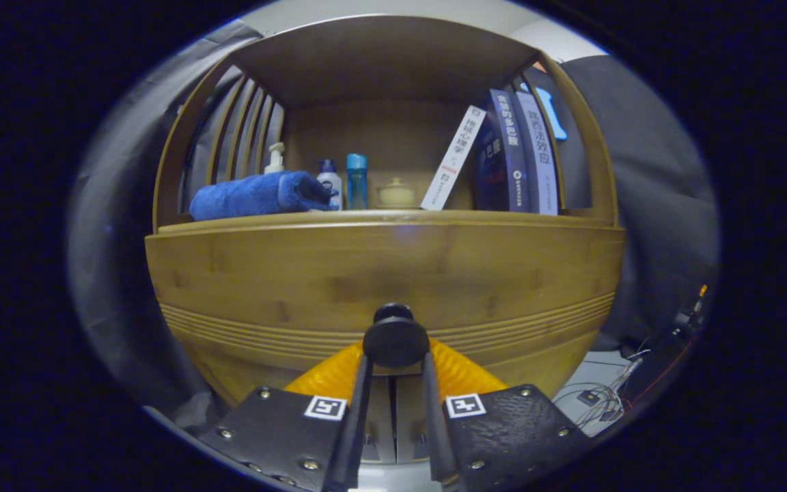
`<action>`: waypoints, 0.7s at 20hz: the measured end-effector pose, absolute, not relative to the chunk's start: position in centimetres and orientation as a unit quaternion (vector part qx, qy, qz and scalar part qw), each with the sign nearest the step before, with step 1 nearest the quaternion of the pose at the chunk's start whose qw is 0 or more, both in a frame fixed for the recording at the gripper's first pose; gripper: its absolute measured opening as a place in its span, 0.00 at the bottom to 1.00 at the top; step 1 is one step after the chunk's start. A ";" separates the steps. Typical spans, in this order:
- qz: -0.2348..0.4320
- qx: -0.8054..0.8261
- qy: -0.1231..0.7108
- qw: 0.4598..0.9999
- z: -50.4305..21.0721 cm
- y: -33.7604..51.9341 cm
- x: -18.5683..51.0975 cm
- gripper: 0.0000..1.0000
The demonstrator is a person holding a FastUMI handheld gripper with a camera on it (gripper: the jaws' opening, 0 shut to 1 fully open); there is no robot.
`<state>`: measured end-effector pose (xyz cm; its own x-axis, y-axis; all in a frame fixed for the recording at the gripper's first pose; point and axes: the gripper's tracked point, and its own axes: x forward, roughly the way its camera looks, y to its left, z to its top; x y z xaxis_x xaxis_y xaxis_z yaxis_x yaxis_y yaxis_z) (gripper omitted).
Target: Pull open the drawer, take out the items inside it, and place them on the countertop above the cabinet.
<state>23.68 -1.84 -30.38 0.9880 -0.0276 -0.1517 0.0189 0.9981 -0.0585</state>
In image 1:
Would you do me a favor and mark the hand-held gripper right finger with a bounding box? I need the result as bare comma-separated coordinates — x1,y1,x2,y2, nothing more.
422,338,592,492

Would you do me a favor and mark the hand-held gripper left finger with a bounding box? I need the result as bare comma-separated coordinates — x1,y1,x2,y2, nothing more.
199,342,375,492

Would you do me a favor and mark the black drawer knob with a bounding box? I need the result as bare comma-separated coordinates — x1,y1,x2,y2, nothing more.
362,303,430,368

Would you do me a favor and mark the wooden drawer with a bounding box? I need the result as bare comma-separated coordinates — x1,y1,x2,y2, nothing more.
146,225,626,411

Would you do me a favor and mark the wooden cabinet door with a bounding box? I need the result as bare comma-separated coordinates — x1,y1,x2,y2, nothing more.
397,342,579,464
195,355,398,465

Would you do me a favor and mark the wooden countertop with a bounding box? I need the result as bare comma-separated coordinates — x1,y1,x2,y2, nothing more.
158,208,616,236

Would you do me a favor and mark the wooden cabinet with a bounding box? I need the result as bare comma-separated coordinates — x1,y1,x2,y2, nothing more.
144,15,626,465

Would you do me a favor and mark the beige lidded teacup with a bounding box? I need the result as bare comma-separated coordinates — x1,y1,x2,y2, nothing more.
374,177,418,210

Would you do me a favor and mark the white bottle with blue cap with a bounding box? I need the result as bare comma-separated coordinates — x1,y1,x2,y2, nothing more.
316,159,344,211

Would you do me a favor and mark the black and orange equipment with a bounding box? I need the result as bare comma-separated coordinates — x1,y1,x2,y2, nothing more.
629,284,712,411

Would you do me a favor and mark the clear blue bottle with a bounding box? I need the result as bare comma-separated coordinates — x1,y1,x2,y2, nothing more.
346,153,368,210

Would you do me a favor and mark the rolled blue towel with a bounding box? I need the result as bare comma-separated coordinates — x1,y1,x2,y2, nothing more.
189,170,333,221

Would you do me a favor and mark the white book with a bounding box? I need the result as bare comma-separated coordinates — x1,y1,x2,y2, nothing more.
420,105,487,211

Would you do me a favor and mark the dark blue book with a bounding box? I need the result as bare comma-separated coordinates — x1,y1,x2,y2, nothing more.
472,89,531,213

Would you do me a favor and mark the pale grey-blue book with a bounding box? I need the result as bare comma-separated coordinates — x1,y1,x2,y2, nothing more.
515,91,560,217

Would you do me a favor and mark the bundle of floor cables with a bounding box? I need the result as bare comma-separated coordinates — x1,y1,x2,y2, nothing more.
557,355,647,431

